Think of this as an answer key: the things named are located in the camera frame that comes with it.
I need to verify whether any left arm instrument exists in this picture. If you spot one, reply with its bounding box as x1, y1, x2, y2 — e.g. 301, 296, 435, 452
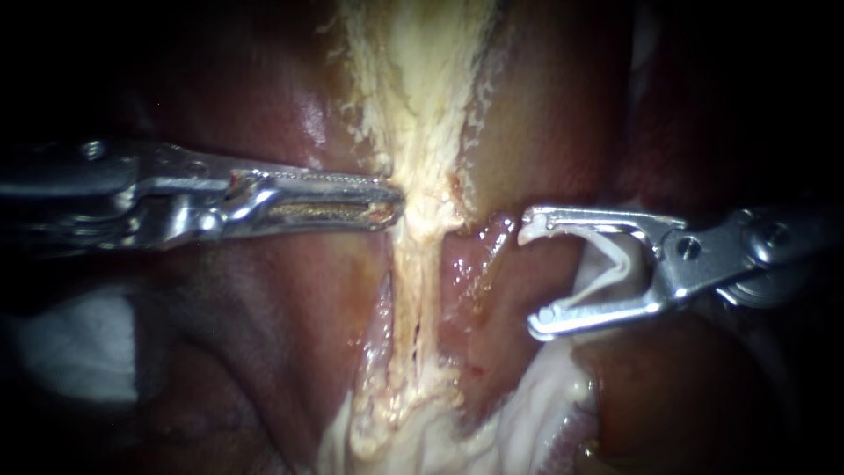
0, 138, 233, 257

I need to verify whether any right arm instrument jaw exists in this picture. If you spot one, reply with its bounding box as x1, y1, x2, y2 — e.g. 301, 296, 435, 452
519, 202, 688, 257
526, 289, 688, 343

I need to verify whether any left arm instrument jaw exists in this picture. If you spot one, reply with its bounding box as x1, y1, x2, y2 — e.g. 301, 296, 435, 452
229, 168, 398, 199
222, 183, 406, 237

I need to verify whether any pale fatty tissue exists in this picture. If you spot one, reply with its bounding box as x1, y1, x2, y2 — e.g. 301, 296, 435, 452
315, 227, 654, 475

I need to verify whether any right arm instrument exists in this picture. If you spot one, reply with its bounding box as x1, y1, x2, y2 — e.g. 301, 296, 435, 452
658, 202, 844, 311

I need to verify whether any dark red liver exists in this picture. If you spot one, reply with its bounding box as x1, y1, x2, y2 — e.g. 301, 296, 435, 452
59, 0, 799, 475

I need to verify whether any thin tube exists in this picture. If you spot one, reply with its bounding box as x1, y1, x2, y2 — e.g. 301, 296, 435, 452
385, 223, 422, 404
416, 223, 453, 397

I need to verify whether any gallbladder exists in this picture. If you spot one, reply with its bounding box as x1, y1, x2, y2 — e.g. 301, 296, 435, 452
317, 0, 513, 236

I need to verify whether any white cloth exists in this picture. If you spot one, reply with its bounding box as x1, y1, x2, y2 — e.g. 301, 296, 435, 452
10, 287, 141, 405

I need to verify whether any white clip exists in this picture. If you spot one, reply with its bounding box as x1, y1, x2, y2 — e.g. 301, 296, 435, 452
516, 220, 634, 325

